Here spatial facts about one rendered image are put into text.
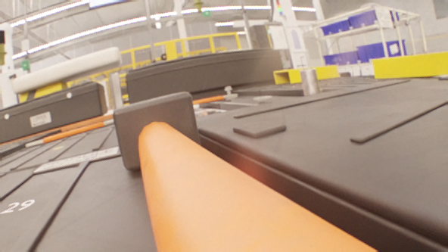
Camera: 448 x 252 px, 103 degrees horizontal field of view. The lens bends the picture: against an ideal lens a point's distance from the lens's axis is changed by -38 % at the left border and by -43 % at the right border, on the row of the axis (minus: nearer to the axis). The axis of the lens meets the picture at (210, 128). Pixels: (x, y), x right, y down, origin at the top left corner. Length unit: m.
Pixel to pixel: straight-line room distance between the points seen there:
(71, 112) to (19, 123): 0.18
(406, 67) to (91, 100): 0.66
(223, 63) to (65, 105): 0.43
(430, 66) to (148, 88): 0.60
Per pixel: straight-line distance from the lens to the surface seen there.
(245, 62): 0.73
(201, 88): 0.68
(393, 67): 0.40
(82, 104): 0.68
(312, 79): 0.18
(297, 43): 4.32
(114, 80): 0.67
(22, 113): 0.75
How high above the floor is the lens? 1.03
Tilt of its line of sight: 9 degrees down
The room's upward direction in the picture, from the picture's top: 11 degrees counter-clockwise
